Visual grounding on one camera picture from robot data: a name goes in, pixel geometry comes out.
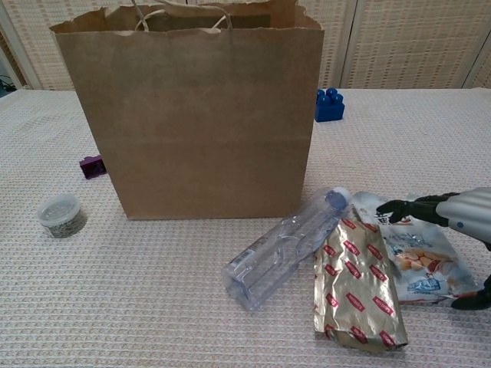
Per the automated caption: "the purple toy brick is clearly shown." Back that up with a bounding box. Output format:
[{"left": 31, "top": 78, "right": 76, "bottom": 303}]
[{"left": 79, "top": 153, "right": 108, "bottom": 180}]

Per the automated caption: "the brown paper bag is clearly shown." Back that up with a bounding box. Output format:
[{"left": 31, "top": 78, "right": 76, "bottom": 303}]
[{"left": 48, "top": 0, "right": 325, "bottom": 222}]

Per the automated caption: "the small clear round container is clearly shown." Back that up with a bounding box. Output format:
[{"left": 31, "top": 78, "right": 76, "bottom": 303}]
[{"left": 36, "top": 193, "right": 88, "bottom": 239}]

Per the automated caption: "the clear plastic water bottle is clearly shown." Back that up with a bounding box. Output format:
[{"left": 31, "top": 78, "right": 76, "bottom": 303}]
[{"left": 222, "top": 186, "right": 352, "bottom": 312}]

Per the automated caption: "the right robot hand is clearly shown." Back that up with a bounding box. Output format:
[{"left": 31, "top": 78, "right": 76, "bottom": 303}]
[{"left": 374, "top": 186, "right": 491, "bottom": 311}]

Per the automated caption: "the blue toy brick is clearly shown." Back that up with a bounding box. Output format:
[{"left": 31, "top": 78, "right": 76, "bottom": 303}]
[{"left": 315, "top": 87, "right": 345, "bottom": 123}]

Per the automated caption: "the white woven tablecloth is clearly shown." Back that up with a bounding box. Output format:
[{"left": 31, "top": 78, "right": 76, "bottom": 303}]
[{"left": 0, "top": 87, "right": 491, "bottom": 368}]

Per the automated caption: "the white blue peanut bag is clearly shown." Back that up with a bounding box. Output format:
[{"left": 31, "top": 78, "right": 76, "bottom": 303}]
[{"left": 351, "top": 190, "right": 480, "bottom": 306}]

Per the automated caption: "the silver red foil packet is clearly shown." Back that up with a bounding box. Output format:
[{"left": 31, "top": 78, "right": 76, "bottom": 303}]
[{"left": 312, "top": 216, "right": 410, "bottom": 353}]

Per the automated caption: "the woven folding screen panel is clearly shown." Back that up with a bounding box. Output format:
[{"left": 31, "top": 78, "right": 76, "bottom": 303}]
[
  {"left": 462, "top": 0, "right": 491, "bottom": 90},
  {"left": 347, "top": 0, "right": 486, "bottom": 90},
  {"left": 0, "top": 0, "right": 135, "bottom": 92},
  {"left": 295, "top": 0, "right": 356, "bottom": 91}
]

